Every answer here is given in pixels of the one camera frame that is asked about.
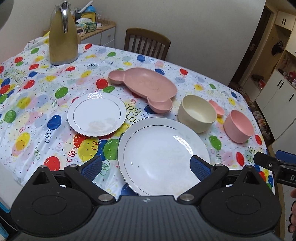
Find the cream bowl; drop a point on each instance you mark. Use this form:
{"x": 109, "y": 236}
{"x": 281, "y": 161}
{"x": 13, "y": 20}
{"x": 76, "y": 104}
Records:
{"x": 196, "y": 113}

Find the small white plate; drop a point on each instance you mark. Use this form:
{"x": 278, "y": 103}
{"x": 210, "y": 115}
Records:
{"x": 96, "y": 114}

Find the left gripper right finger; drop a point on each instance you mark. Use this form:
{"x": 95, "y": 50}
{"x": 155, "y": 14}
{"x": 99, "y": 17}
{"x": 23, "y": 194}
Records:
{"x": 210, "y": 177}

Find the gold thermos jug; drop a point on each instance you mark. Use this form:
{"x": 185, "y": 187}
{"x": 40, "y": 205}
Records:
{"x": 63, "y": 37}

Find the pink bowl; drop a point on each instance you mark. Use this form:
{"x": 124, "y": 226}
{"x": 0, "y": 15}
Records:
{"x": 238, "y": 127}

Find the green tissue box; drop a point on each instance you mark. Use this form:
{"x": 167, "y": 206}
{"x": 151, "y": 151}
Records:
{"x": 87, "y": 25}

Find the person right hand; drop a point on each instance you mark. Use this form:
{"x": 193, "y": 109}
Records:
{"x": 292, "y": 218}

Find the blue yellow container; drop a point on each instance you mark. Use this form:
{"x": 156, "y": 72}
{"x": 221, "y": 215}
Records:
{"x": 89, "y": 13}

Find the small pink heart dish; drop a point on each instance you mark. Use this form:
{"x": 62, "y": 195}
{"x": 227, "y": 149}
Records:
{"x": 219, "y": 110}

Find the balloon print tablecloth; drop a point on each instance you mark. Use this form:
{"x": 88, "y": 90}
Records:
{"x": 36, "y": 95}

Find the pink bear-shaped plate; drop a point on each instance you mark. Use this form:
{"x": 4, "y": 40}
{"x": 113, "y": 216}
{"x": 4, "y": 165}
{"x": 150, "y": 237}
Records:
{"x": 148, "y": 84}

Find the large white plate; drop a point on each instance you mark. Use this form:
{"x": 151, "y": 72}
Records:
{"x": 154, "y": 157}

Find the white drawer side cabinet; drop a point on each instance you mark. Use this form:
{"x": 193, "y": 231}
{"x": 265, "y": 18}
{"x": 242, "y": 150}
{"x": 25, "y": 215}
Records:
{"x": 104, "y": 36}

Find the brown wooden chair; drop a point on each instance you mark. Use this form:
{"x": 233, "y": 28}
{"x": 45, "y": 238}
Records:
{"x": 146, "y": 42}

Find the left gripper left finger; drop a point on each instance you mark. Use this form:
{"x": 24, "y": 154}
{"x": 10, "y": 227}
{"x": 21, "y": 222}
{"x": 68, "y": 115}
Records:
{"x": 82, "y": 176}

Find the white wardrobe cabinets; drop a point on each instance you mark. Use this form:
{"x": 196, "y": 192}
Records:
{"x": 270, "y": 83}

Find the white kitchen timer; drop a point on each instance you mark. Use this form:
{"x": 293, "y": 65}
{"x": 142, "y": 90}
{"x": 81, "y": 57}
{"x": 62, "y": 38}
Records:
{"x": 80, "y": 31}

